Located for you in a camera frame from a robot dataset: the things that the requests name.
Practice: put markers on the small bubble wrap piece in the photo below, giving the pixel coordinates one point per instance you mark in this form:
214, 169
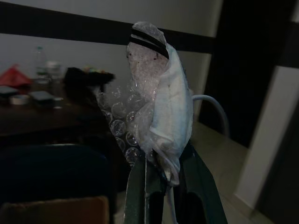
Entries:
121, 109

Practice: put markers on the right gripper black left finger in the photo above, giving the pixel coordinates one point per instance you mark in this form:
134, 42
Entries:
140, 191

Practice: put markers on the dark office chair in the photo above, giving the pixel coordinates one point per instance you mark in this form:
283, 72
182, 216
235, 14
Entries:
51, 172

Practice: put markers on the brown cardboard box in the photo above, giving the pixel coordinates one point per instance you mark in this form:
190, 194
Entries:
58, 212

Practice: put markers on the black case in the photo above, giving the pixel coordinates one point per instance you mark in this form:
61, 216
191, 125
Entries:
40, 96

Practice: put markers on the red cloth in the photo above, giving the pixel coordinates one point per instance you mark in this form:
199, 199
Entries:
14, 77

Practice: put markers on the black bag with coloured top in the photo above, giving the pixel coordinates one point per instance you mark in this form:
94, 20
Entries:
81, 81

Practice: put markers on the clear glass jar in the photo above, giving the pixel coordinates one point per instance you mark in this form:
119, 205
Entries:
53, 70

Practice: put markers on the white face mask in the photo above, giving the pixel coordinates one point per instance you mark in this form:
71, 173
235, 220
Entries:
170, 105

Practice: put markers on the clear plastic bottle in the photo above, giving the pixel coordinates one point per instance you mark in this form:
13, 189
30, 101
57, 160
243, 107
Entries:
40, 65

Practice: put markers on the dark wood table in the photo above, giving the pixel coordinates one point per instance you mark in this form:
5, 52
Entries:
46, 121

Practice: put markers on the white tape roll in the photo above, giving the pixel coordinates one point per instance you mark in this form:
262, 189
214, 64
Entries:
18, 100

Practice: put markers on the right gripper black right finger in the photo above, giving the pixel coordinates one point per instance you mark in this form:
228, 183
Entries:
210, 200

